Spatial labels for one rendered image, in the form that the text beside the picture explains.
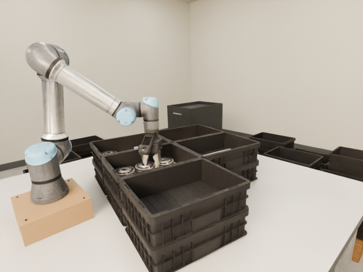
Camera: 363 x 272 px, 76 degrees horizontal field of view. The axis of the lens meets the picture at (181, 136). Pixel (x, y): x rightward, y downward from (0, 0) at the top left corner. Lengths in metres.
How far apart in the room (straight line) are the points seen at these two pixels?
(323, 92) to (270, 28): 1.38
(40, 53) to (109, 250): 0.76
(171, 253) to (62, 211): 0.50
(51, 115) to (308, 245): 1.16
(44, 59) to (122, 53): 3.69
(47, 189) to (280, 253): 0.93
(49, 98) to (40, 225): 0.52
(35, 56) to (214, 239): 0.91
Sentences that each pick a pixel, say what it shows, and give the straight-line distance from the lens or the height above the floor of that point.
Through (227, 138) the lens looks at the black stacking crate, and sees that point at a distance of 1.52.
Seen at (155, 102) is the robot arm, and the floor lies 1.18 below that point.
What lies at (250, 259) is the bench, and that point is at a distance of 0.91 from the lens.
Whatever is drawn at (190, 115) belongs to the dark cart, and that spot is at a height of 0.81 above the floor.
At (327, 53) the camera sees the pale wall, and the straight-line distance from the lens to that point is 4.11.
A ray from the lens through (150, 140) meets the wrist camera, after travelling 1.11.
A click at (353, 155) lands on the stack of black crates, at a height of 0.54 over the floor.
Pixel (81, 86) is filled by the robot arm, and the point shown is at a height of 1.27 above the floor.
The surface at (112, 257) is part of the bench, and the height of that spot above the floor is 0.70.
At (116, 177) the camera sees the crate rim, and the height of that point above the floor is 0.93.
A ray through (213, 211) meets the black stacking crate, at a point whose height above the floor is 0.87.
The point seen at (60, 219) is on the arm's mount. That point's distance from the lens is 1.11.
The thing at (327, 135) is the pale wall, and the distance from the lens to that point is 4.19.
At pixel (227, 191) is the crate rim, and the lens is 0.81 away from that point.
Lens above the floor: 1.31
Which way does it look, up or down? 15 degrees down
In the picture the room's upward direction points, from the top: 2 degrees counter-clockwise
